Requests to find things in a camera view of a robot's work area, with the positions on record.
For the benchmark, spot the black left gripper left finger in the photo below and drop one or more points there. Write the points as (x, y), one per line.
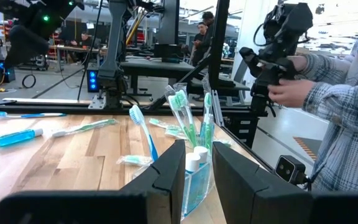
(160, 193)

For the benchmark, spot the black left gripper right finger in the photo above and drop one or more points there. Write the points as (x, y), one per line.
(253, 196)

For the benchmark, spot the clear acrylic organizer box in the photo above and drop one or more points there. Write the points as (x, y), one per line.
(197, 189)

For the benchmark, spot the blue mouthwash bottle white cap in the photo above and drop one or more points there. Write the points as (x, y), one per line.
(193, 161)
(201, 152)
(14, 138)

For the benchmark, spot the blue white toothbrush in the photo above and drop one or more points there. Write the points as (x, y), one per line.
(137, 115)
(36, 115)

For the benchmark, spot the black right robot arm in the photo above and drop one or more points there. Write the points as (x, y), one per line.
(113, 46)

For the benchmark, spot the person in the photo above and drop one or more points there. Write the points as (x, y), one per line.
(346, 109)
(85, 40)
(201, 39)
(209, 25)

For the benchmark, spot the blue lit computer box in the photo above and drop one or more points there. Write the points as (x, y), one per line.
(92, 81)

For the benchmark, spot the person's hand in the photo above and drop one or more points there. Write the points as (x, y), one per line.
(298, 63)
(291, 91)

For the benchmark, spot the black background table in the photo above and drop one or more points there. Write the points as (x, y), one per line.
(154, 67)

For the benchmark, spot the black background monitor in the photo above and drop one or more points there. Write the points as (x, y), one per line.
(168, 21)

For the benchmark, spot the black depth camera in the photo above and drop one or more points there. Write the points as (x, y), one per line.
(287, 169)

